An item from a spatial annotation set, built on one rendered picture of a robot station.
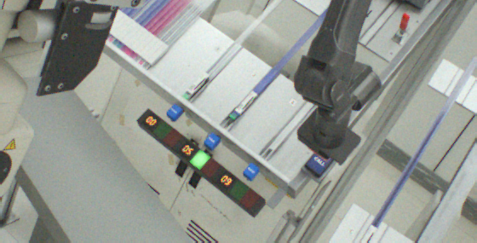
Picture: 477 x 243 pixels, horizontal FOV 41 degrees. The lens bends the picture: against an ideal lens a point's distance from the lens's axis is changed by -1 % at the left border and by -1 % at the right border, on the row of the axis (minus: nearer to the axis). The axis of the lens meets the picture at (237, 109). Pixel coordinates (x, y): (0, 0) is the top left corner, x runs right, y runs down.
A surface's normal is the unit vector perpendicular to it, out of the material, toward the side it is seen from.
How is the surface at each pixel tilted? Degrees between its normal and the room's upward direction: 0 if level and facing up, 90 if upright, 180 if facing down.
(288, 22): 90
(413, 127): 90
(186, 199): 90
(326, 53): 81
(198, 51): 43
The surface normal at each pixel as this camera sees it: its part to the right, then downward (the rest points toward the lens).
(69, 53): 0.71, 0.59
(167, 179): -0.49, 0.23
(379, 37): -0.04, -0.42
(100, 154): 0.41, -0.79
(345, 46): 0.66, 0.08
